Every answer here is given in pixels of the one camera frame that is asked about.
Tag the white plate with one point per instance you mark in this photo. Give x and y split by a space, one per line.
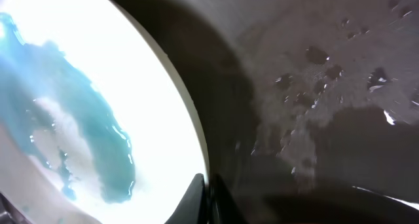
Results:
97 126

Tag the dark grey serving tray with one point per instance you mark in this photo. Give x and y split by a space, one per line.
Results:
309 107

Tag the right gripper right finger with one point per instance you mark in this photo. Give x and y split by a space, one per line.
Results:
222 207

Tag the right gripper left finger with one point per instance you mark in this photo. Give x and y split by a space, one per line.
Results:
192 209

